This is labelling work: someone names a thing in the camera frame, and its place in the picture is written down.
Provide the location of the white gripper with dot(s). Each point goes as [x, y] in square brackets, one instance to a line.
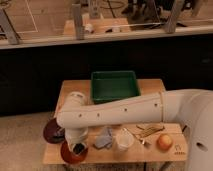
[76, 136]

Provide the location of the black eraser block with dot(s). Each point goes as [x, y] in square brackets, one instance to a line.
[78, 148]

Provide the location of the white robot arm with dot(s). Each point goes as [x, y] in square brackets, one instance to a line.
[191, 107]

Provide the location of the dark maroon plate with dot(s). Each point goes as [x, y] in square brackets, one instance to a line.
[53, 133]

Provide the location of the grey blue cloth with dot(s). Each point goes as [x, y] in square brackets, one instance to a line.
[105, 139]

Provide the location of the metal fork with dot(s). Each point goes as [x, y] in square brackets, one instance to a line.
[141, 140]

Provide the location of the green plastic tray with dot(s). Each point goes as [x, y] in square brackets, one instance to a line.
[107, 86]

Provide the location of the wooden chopsticks bundle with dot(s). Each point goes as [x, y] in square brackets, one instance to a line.
[150, 129]

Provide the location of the orange fruit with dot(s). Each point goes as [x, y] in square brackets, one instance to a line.
[164, 142]

